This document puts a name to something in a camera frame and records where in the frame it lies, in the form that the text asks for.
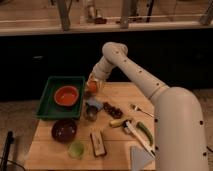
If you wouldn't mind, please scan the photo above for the red orange apple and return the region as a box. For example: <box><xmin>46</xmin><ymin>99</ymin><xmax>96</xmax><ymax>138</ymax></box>
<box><xmin>87</xmin><ymin>81</ymin><xmax>98</xmax><ymax>93</ymax></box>

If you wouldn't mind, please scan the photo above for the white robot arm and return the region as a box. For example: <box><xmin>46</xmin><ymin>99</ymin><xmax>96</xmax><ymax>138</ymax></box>
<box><xmin>90</xmin><ymin>42</ymin><xmax>210</xmax><ymax>171</ymax></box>

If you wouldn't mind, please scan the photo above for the metal cup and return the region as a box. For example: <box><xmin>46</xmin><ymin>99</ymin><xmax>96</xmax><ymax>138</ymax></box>
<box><xmin>85</xmin><ymin>106</ymin><xmax>98</xmax><ymax>121</ymax></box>

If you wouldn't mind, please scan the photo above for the small green cup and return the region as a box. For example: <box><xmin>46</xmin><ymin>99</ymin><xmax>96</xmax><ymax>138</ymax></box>
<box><xmin>68</xmin><ymin>141</ymin><xmax>84</xmax><ymax>159</ymax></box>

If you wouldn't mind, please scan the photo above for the blue cloth piece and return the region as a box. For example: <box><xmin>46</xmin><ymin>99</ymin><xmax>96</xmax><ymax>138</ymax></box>
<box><xmin>86</xmin><ymin>98</ymin><xmax>103</xmax><ymax>110</ymax></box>

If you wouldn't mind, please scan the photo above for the orange bowl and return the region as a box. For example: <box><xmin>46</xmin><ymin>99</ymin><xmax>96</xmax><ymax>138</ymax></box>
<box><xmin>54</xmin><ymin>85</ymin><xmax>79</xmax><ymax>107</ymax></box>

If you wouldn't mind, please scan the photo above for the green plastic tray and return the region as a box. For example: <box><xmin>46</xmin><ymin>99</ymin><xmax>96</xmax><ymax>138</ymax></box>
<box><xmin>37</xmin><ymin>76</ymin><xmax>85</xmax><ymax>120</ymax></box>

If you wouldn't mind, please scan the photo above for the dark grape bunch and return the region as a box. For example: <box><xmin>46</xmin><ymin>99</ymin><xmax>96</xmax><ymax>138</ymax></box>
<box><xmin>103</xmin><ymin>102</ymin><xmax>123</xmax><ymax>119</ymax></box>

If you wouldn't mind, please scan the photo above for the yellow banana piece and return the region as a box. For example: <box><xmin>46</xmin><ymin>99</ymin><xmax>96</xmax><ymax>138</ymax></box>
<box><xmin>109</xmin><ymin>119</ymin><xmax>124</xmax><ymax>127</ymax></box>

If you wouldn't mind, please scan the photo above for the dark red bowl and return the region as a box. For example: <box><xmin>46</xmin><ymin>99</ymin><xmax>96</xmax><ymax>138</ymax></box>
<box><xmin>51</xmin><ymin>119</ymin><xmax>77</xmax><ymax>143</ymax></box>

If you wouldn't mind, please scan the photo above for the green chili pepper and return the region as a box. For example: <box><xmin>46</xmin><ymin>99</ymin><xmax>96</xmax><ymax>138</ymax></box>
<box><xmin>136</xmin><ymin>122</ymin><xmax>154</xmax><ymax>146</ymax></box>

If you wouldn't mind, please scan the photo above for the grey folded napkin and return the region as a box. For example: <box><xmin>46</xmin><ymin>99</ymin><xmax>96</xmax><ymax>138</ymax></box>
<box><xmin>130</xmin><ymin>146</ymin><xmax>154</xmax><ymax>171</ymax></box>

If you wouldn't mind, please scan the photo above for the black stand pole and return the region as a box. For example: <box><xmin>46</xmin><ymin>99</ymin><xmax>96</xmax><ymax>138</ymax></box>
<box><xmin>0</xmin><ymin>131</ymin><xmax>14</xmax><ymax>171</ymax></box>

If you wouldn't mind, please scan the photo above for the white handled knife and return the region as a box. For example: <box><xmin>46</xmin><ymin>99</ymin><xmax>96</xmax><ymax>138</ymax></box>
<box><xmin>123</xmin><ymin>120</ymin><xmax>155</xmax><ymax>157</ymax></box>

